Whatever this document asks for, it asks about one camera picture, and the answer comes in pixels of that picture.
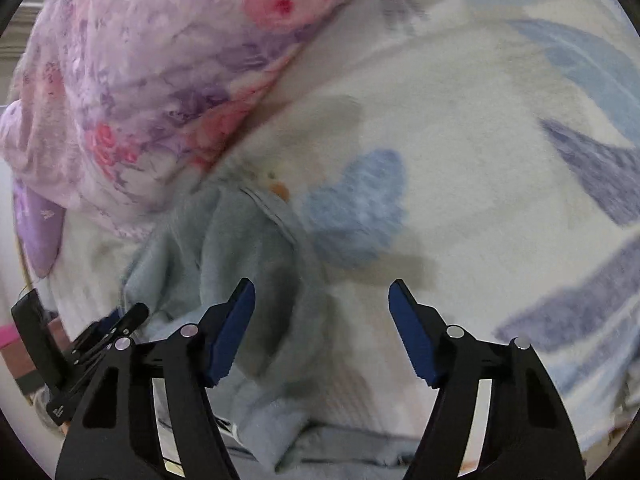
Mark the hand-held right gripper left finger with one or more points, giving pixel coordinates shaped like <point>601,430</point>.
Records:
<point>232,330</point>

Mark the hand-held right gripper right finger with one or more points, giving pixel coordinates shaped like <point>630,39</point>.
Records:
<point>412,330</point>

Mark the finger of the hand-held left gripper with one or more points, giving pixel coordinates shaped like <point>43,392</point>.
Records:
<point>102,327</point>
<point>132,317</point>

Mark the grey zip hoodie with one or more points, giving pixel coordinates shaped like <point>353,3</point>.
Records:
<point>240,255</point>

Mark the leaf print bed sheet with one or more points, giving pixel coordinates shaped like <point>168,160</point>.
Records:
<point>475,135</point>

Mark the purple floral quilt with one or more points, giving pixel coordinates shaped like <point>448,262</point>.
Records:
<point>150,85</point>

